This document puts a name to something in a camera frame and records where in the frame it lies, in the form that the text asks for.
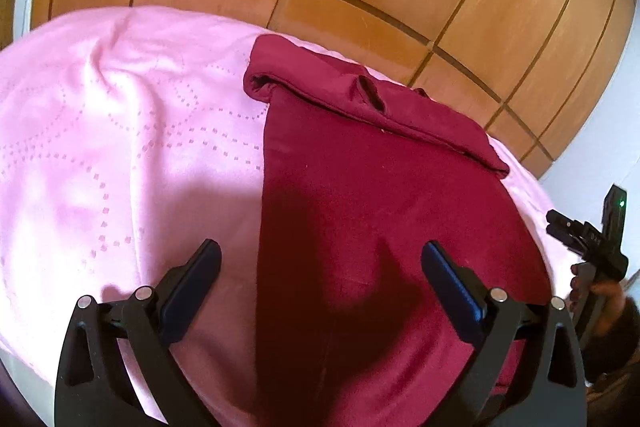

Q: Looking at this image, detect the person's right hand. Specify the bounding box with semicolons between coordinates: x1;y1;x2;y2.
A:
569;262;640;358

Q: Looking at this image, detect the person's right forearm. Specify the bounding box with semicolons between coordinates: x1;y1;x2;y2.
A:
582;337;640;405

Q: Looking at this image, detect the dark red knit garment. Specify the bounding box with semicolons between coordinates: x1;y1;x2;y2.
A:
242;34;556;427

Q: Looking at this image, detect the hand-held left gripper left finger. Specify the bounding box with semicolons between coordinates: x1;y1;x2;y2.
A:
54;238;223;427

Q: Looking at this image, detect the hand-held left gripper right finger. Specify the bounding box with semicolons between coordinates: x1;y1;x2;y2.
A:
421;240;587;427

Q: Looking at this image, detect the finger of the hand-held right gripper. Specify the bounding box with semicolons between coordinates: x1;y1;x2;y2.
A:
546;208;589;258

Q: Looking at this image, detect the pink dotted bed sheet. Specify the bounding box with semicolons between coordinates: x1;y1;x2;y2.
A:
0;5;576;427

